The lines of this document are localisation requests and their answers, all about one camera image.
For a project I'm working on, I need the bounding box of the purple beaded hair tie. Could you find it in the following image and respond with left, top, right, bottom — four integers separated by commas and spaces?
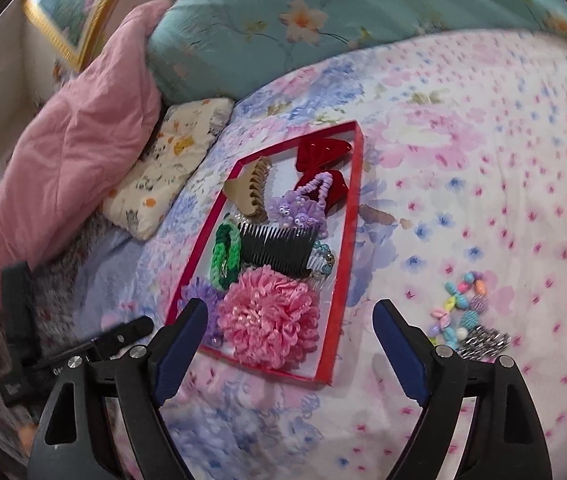
267, 171, 335, 243

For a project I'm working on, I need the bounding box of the tan hair claw clip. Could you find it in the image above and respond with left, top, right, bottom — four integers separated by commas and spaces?
222, 156, 271, 223

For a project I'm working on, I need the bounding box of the pink flower scrunchie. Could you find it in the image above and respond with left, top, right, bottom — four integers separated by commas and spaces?
217, 266, 320, 370

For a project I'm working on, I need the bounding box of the colorful bead bracelet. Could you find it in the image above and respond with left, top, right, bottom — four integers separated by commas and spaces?
429, 271, 490, 347

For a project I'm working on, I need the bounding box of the clear beaded hair comb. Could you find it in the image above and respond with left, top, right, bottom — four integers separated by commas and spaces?
306, 240, 338, 293

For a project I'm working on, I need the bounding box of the purple scrunchie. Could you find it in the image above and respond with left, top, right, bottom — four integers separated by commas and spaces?
178, 276, 225, 348

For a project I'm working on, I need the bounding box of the teal floral quilt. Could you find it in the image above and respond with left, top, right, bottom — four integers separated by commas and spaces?
146, 0, 567, 106

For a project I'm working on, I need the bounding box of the pink floral bed sheet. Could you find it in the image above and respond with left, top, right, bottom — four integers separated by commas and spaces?
98, 27, 567, 480

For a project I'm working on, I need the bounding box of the pink quilted blanket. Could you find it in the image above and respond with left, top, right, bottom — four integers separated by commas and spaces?
0, 0, 174, 333

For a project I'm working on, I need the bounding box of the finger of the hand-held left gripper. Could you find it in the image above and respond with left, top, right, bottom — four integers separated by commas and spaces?
94, 316, 155, 357

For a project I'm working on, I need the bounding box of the red cardboard box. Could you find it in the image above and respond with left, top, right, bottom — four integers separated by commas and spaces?
164, 120, 365, 386

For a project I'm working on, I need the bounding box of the cartoon print pillow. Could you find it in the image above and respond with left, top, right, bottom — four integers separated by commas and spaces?
102, 97, 235, 241

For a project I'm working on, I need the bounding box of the red velvet hair bow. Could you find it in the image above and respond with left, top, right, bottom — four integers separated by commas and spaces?
294, 137, 353, 211

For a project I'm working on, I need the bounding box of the black hair comb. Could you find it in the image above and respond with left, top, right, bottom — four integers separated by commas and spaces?
237, 223, 317, 277

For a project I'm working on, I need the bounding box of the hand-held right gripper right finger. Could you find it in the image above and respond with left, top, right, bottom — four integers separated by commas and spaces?
372, 299, 554, 480

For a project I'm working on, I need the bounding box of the grey floral cloth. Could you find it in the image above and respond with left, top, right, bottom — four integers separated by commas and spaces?
0, 210, 134, 480

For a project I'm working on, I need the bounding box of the silver hair clip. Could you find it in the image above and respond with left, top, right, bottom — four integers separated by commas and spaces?
456, 326, 513, 361

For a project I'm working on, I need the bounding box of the green scrunchie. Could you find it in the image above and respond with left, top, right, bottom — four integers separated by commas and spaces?
210, 221, 245, 291

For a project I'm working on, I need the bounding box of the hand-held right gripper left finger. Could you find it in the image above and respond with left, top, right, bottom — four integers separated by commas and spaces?
27, 298, 210, 480

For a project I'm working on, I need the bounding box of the gold framed picture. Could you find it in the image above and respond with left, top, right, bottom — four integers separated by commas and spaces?
22, 0, 139, 73

